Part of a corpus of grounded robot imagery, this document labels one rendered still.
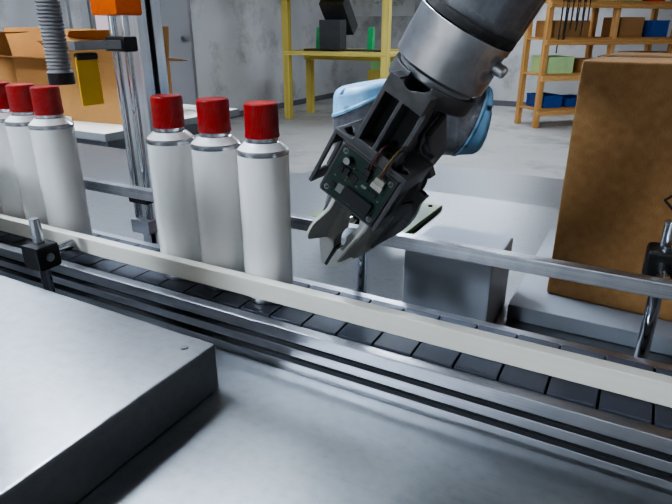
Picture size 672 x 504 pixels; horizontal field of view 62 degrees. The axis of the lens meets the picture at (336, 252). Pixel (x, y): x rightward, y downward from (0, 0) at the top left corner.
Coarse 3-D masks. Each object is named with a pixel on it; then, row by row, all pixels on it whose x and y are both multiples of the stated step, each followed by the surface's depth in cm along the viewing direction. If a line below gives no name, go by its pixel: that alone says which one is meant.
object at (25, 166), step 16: (16, 96) 69; (16, 112) 70; (32, 112) 71; (16, 128) 70; (16, 144) 71; (16, 160) 72; (32, 160) 72; (16, 176) 73; (32, 176) 72; (32, 192) 73; (32, 208) 74; (32, 240) 76
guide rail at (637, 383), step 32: (0, 224) 75; (128, 256) 64; (160, 256) 62; (224, 288) 59; (256, 288) 56; (288, 288) 55; (352, 320) 52; (384, 320) 50; (416, 320) 49; (480, 352) 46; (512, 352) 45; (544, 352) 44; (608, 384) 42; (640, 384) 41
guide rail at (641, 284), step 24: (120, 192) 72; (144, 192) 70; (408, 240) 54; (432, 240) 53; (504, 264) 50; (528, 264) 49; (552, 264) 48; (576, 264) 48; (624, 288) 46; (648, 288) 45
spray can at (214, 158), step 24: (216, 120) 56; (192, 144) 57; (216, 144) 56; (240, 144) 58; (216, 168) 57; (216, 192) 58; (216, 216) 58; (240, 216) 60; (216, 240) 59; (240, 240) 61; (216, 264) 61; (240, 264) 62; (216, 288) 62
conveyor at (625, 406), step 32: (64, 256) 71; (96, 256) 71; (192, 288) 63; (320, 288) 63; (288, 320) 56; (320, 320) 56; (448, 320) 56; (416, 352) 50; (448, 352) 50; (576, 352) 50; (512, 384) 46; (544, 384) 46; (576, 384) 46; (640, 416) 42
